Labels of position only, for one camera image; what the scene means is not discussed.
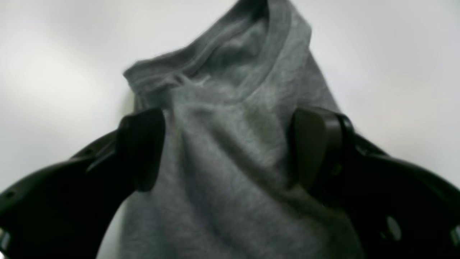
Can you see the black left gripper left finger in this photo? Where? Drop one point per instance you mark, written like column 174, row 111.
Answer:
column 64, row 210

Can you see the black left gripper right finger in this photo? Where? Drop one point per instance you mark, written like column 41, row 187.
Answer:
column 399, row 210

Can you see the grey T-shirt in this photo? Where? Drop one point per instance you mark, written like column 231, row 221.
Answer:
column 227, row 186

